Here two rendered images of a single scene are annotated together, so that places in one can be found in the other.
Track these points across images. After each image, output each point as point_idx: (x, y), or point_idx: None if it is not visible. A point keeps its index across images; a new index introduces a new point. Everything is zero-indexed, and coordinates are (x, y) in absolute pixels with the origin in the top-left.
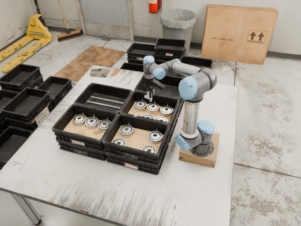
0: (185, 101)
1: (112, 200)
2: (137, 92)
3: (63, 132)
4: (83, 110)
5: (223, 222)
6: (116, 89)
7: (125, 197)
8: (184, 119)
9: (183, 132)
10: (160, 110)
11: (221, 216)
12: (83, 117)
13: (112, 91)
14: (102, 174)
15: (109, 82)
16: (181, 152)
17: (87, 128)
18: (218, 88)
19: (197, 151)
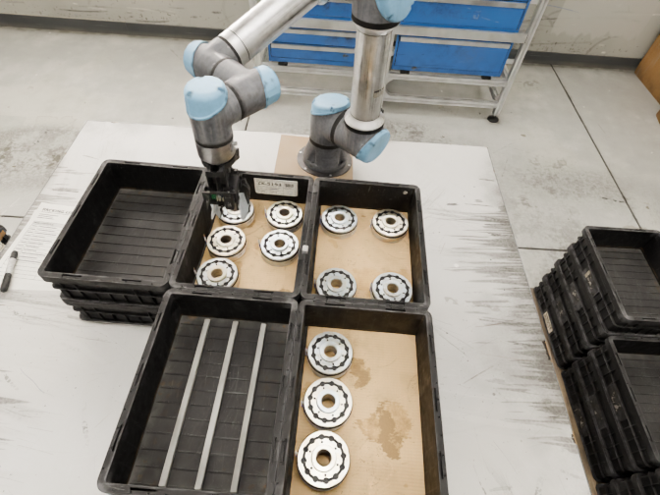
0: (382, 38)
1: (494, 303)
2: (178, 273)
3: (444, 451)
4: (289, 447)
5: (444, 149)
6: (153, 353)
7: (474, 281)
8: (378, 87)
9: (376, 120)
10: (240, 223)
11: (436, 150)
12: (313, 445)
13: (149, 379)
14: (445, 347)
15: None
16: None
17: (351, 415)
18: (88, 151)
19: (346, 159)
